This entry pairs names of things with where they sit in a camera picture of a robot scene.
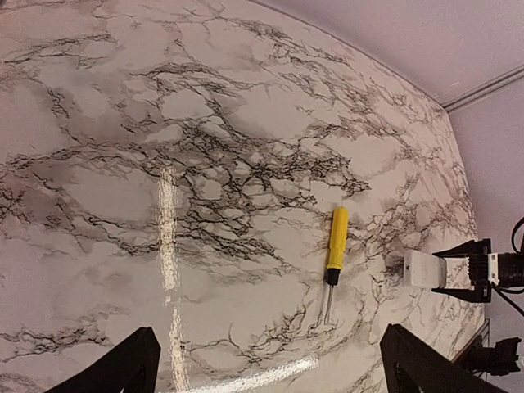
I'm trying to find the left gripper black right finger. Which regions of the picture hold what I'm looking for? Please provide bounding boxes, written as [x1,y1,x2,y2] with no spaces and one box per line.
[380,324,502,393]

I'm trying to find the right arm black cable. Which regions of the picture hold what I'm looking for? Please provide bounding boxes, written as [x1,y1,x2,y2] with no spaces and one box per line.
[493,216,524,318]

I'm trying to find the right aluminium frame post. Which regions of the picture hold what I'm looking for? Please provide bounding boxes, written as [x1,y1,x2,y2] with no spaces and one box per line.
[441,65,524,113]

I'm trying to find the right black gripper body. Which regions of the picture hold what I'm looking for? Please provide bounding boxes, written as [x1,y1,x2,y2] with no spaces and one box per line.
[485,239,523,301]

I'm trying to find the yellow handled screwdriver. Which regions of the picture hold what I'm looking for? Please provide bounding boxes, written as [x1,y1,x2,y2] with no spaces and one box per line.
[324,206,349,325]

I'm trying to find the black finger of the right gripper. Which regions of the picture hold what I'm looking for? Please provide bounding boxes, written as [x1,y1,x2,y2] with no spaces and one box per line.
[433,238,491,278]
[431,269,491,302]

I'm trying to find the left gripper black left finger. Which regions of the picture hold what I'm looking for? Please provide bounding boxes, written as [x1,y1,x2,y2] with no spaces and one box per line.
[46,327,160,393]

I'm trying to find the white remote control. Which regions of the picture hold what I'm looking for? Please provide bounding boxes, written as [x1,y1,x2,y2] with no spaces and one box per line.
[403,250,447,289]

